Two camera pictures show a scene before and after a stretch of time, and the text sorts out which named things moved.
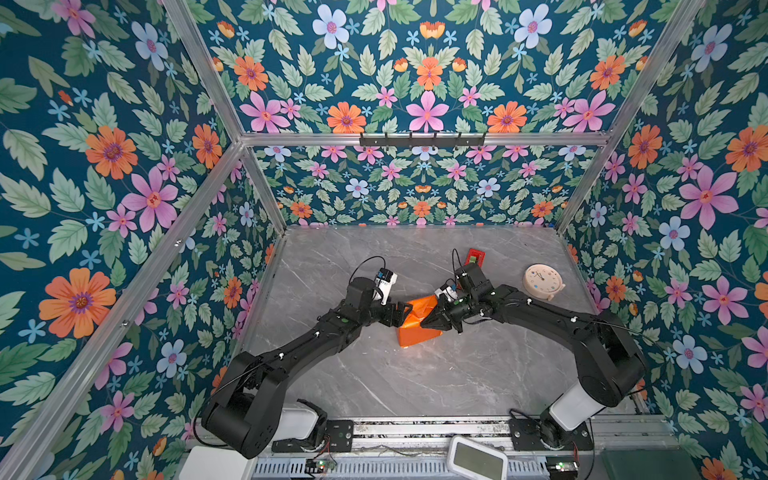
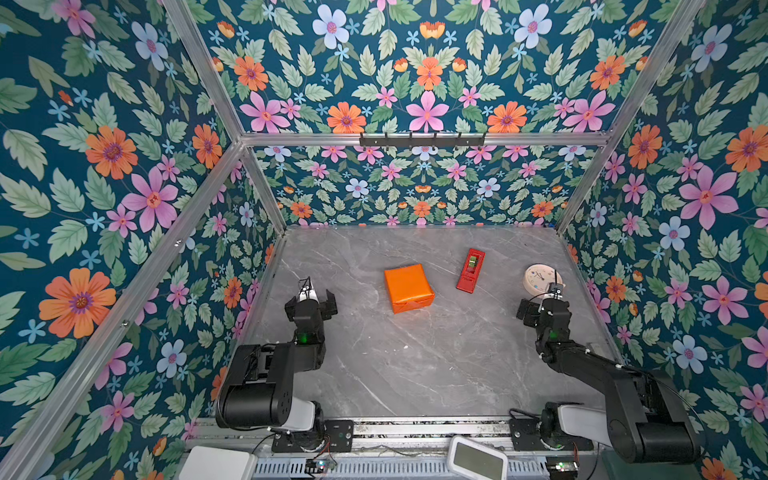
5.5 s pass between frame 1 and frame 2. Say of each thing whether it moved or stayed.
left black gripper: moved
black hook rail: stayed
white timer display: stayed
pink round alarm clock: stayed
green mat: stayed
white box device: stayed
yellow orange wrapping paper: moved
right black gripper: moved
